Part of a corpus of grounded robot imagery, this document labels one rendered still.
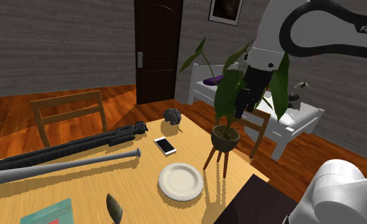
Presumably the white bed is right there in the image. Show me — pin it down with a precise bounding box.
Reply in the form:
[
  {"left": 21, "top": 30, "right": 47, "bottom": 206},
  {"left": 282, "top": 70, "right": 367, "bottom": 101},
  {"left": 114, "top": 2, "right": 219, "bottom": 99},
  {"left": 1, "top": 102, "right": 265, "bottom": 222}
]
[{"left": 187, "top": 63, "right": 325, "bottom": 162}]

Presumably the potted plant on wooden stand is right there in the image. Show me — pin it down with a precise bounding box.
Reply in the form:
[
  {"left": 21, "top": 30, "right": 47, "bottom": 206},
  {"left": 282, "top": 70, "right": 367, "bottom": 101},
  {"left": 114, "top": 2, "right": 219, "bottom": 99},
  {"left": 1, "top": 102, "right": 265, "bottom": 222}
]
[{"left": 177, "top": 36, "right": 291, "bottom": 179}]

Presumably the dark grey lumpy rock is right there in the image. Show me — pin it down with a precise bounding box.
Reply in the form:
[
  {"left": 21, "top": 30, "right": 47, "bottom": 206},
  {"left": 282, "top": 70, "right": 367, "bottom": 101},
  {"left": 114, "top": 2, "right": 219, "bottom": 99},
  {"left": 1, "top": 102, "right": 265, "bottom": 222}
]
[{"left": 163, "top": 108, "right": 182, "bottom": 126}]

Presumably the dark brown door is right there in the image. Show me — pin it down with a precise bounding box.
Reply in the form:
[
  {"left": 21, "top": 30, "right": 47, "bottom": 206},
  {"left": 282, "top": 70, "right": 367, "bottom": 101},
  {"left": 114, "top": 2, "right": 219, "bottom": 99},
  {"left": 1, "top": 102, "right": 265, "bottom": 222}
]
[{"left": 134, "top": 0, "right": 184, "bottom": 105}]

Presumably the white smartphone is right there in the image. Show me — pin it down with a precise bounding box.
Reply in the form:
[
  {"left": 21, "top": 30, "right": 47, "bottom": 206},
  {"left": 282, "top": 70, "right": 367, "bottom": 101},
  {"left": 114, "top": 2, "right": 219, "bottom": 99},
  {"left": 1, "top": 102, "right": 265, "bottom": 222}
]
[{"left": 153, "top": 136, "right": 177, "bottom": 156}]

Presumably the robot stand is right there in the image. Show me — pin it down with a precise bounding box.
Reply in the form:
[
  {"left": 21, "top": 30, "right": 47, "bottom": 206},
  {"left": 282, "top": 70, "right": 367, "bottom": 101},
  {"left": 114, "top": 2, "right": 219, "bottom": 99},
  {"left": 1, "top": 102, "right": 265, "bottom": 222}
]
[{"left": 213, "top": 173, "right": 299, "bottom": 224}]

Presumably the white round plate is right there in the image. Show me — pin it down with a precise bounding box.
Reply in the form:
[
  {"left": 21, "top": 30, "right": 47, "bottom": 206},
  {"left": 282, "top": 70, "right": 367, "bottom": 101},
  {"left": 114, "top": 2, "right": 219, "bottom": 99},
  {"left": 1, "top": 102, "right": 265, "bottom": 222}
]
[{"left": 158, "top": 162, "right": 205, "bottom": 202}]

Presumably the olive pointed stone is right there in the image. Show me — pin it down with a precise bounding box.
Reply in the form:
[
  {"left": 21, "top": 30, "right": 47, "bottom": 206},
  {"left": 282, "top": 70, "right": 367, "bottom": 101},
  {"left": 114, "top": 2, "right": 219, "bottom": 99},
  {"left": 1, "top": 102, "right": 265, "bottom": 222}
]
[{"left": 105, "top": 193, "right": 124, "bottom": 224}]

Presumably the wooden chair with slatted back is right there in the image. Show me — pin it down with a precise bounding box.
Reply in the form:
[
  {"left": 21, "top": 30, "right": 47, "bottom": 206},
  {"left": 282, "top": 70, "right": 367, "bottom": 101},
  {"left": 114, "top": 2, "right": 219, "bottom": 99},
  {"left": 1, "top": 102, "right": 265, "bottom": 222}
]
[{"left": 30, "top": 90, "right": 108, "bottom": 148}]

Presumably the long black rifle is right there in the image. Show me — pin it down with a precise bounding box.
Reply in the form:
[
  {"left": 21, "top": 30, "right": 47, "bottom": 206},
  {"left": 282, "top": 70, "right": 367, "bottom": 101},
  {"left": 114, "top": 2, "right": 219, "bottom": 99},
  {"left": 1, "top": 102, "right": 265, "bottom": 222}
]
[{"left": 0, "top": 121, "right": 149, "bottom": 172}]

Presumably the grey baseball bat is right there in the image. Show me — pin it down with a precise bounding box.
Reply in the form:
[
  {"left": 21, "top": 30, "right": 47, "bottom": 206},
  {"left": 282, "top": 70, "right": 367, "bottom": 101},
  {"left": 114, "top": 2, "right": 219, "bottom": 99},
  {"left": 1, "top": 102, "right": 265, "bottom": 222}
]
[{"left": 0, "top": 147, "right": 142, "bottom": 188}]

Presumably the teal book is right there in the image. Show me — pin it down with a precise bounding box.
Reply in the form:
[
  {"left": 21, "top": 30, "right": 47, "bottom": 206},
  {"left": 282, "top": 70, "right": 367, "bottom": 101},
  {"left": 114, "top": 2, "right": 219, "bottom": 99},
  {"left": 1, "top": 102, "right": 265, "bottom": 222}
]
[{"left": 19, "top": 197, "right": 76, "bottom": 224}]

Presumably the framed wall picture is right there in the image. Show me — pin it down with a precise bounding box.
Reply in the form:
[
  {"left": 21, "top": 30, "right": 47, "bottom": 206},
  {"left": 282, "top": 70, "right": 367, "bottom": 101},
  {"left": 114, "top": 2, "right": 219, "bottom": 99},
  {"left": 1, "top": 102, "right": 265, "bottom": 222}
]
[{"left": 207, "top": 0, "right": 244, "bottom": 27}]

